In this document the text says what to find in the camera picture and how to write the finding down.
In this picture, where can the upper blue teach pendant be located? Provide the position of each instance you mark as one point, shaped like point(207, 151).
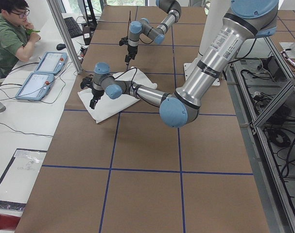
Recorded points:
point(52, 62)

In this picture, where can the lower blue teach pendant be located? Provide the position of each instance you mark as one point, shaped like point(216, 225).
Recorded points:
point(36, 86)

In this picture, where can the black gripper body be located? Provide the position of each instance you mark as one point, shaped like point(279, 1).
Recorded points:
point(131, 49)
point(97, 93)

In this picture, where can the white long-sleeve printed shirt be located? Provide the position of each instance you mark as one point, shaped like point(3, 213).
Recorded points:
point(106, 107)

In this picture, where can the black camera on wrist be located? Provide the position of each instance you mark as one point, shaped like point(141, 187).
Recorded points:
point(87, 82)
point(123, 41)

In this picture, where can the aluminium frame post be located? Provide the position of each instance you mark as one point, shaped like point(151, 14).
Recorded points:
point(58, 18)

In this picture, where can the person in green shirt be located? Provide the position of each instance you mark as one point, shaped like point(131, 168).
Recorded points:
point(15, 44)

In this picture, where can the green plastic clamp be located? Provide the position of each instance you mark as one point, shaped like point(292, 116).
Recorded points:
point(30, 31)

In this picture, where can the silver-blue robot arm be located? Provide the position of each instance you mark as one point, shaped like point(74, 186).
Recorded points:
point(239, 21)
point(143, 26)

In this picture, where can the blue teach pendant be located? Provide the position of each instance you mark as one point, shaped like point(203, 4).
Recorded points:
point(36, 86)
point(52, 62)

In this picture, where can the black computer mouse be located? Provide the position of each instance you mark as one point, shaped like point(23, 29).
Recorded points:
point(60, 46)

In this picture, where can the black keyboard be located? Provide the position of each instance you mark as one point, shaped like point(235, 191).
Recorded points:
point(73, 27)

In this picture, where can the plastic document sleeve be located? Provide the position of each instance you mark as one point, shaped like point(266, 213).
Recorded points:
point(18, 178)

